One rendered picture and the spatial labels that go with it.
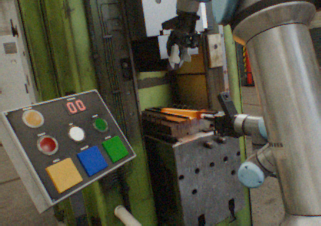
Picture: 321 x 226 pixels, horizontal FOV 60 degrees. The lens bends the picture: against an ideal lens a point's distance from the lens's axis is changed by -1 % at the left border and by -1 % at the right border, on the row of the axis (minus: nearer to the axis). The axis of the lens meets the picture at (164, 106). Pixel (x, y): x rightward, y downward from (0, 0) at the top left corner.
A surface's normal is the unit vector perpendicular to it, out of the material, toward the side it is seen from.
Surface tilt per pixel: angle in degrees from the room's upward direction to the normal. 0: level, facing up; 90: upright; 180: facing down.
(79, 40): 90
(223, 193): 90
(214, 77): 90
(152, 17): 90
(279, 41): 70
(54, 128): 60
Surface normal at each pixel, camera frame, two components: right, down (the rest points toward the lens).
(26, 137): 0.65, -0.50
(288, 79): -0.44, -0.11
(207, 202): 0.52, 0.08
